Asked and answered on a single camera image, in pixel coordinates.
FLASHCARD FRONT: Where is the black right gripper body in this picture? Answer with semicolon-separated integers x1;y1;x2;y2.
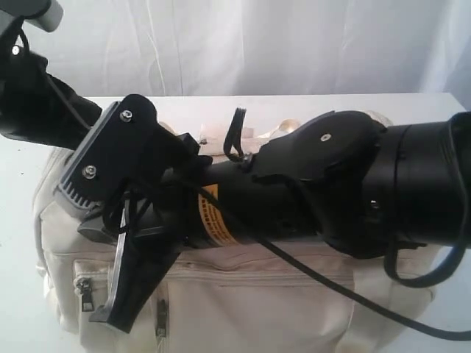
77;134;203;333

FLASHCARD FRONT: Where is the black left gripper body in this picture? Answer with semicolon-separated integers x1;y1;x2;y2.
1;14;102;150

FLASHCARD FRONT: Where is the beige duffel bag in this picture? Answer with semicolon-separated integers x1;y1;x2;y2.
32;115;439;353

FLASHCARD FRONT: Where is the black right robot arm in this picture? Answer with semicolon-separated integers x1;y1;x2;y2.
80;109;470;341

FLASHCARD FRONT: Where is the white backdrop curtain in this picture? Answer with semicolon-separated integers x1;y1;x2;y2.
24;1;470;107

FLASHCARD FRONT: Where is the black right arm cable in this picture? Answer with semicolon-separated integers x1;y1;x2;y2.
102;106;471;341

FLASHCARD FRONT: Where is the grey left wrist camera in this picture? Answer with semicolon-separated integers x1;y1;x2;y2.
0;0;63;40

